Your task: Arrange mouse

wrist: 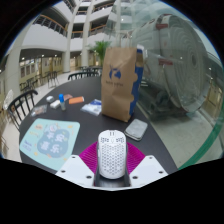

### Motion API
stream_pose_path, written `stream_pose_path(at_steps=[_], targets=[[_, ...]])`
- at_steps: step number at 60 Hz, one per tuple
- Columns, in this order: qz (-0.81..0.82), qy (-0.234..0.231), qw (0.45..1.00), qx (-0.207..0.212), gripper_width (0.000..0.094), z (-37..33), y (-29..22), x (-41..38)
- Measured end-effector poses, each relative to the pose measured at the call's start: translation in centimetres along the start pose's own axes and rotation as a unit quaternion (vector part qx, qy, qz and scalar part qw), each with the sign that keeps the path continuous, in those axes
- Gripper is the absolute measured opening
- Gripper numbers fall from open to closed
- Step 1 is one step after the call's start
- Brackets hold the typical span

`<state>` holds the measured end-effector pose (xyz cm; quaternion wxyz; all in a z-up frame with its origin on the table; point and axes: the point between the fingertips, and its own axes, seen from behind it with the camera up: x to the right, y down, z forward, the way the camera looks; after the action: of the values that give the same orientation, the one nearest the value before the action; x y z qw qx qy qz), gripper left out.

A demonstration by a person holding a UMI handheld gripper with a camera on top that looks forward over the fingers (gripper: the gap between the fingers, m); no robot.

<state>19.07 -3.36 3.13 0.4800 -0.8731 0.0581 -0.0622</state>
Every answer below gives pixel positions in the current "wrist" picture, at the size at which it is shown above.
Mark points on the black chair behind table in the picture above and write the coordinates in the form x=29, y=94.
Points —
x=83, y=74

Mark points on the clear plastic tissue pack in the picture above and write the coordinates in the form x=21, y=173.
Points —
x=91, y=107

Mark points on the small white box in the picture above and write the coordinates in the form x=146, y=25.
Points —
x=50, y=98

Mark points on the white perforated computer mouse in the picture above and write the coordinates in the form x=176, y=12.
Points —
x=112, y=156

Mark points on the black wooden chair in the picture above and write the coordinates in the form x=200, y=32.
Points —
x=15, y=106

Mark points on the light green cartoon mouse pad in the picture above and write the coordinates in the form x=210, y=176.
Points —
x=50, y=140

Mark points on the white chair with wooden legs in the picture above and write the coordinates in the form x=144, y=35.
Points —
x=8, y=98

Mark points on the orange card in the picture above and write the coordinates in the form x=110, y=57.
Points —
x=76, y=100

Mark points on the brown paper bag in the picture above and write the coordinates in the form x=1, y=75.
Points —
x=118, y=86

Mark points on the clear snack packet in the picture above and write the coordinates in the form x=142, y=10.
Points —
x=39, y=110

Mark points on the potted green plant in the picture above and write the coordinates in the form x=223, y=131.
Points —
x=101, y=48

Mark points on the brown foil packet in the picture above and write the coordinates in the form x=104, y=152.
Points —
x=68, y=97

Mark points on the flat white box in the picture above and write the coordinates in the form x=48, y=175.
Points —
x=55, y=104

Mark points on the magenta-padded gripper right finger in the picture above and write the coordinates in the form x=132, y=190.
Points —
x=146, y=170

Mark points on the group of dark chairs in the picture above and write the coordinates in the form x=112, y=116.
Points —
x=51, y=77

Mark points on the grey smartphone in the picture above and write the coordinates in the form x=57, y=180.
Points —
x=136, y=129

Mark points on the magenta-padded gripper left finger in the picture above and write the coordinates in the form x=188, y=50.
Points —
x=75, y=168

